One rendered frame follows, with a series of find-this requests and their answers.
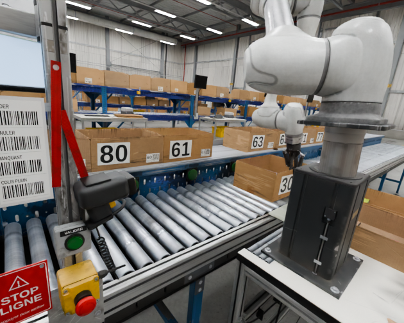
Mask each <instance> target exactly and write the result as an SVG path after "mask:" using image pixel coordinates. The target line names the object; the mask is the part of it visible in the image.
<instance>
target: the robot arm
mask: <svg viewBox="0 0 404 323"><path fill-rule="evenodd" d="M323 5H324V0H251V4H250V8H251V11H252V12H253V13H254V14H255V15H257V16H261V17H262V18H264V19H265V32H266V36H265V37H264V38H259V39H258V40H256V41H255V42H253V43H252V44H251V45H250V46H249V47H248V48H247V50H246V51H245V53H244V63H243V78H244V81H245V82H246V83H247V84H248V86H249V87H251V88H253V89H255V90H257V91H259V92H263V93H266V94H267V95H266V98H265V101H264V103H263V105H261V106H260V108H259V109H257V110H255V111H254V112H253V114H252V121H253V123H254V124H256V125H257V126H260V127H262V128H267V129H280V130H282V131H284V132H285V142H286V144H287V148H286V150H284V151H282V153H283V155H284V158H285V164H286V166H288V167H289V170H291V169H293V175H294V170H295V168H296V167H300V166H302V163H303V159H304V157H305V156H306V155H305V154H302V153H301V142H302V141H303V128H304V124H297V120H305V114H304V109H303V106H302V104H299V103H288V104H287V105H286V106H285V108H284V109H283V110H280V107H279V106H278V105H277V102H276V98H277V95H316V96H319V97H322V99H321V105H320V109H319V113H317V114H313V115H307V117H306V120H312V121H323V122H341V123H350V124H368V125H380V124H387V123H388V119H385V118H383V117H381V111H382V103H383V98H384V95H385V92H386V90H387V85H388V83H389V78H390V75H391V69H392V61H393V55H394V44H393V37H392V32H391V29H390V27H389V25H388V24H387V23H386V22H385V21H384V20H383V19H381V18H378V17H358V18H355V19H351V20H350V21H348V22H345V23H344V24H341V25H340V26H339V27H338V28H337V29H336V30H335V31H334V32H333V33H332V36H331V37H328V38H314V37H315V33H316V30H317V27H318V24H319V21H320V18H321V13H322V10H323ZM292 15H293V16H297V27H296V26H294V22H293V19H292ZM288 154H289V155H288ZM299 155H300V159H299V163H298V156H299ZM293 159H294V167H293Z"/></svg>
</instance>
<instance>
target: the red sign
mask: <svg viewBox="0 0 404 323"><path fill-rule="evenodd" d="M58 295H59V294H58V288H54V289H52V290H51V288H50V282H49V271H48V266H47V260H43V261H39V262H36V263H33V264H31V265H27V266H24V267H21V268H18V269H15V270H11V271H8V272H5V273H2V274H0V323H20V322H23V321H25V320H28V319H30V318H32V317H34V316H36V315H39V314H41V313H43V312H45V311H47V310H50V309H52V308H53V305H52V299H51V298H54V297H56V296H58Z"/></svg>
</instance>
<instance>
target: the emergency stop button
mask: <svg viewBox="0 0 404 323"><path fill-rule="evenodd" d="M95 307H96V299H95V298H94V297H92V296H88V297H84V298H83V299H82V300H80V301H79V302H78V303H77V305H76V307H75V312H76V314H77V315H78V316H80V317H84V316H86V315H88V314H90V313H91V312H92V311H93V310H94V309H95Z"/></svg>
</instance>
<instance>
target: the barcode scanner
mask: <svg viewBox="0 0 404 323"><path fill-rule="evenodd" d="M73 192H74V196H75V199H76V201H77V202H78V204H79V206H80V207H81V208H83V209H84V210H86V211H87V213H88V215H89V218H90V219H91V221H90V222H85V225H86V227H87V229H88V230H93V229H95V228H97V227H98V226H100V225H102V224H104V223H105V222H108V221H109V220H111V219H113V217H114V215H113V214H112V208H113V207H114V206H116V203H115V201H116V200H119V199H122V198H125V197H126V196H128V195H133V194H136V193H137V186H136V181H135V178H134V177H133V176H132V175H131V174H129V173H128V172H126V171H125V170H122V171H119V172H118V171H113V172H108V173H104V172H101V173H98V174H93V175H91V176H86V177H83V178H80V180H79V181H77V182H75V184H74V185H73Z"/></svg>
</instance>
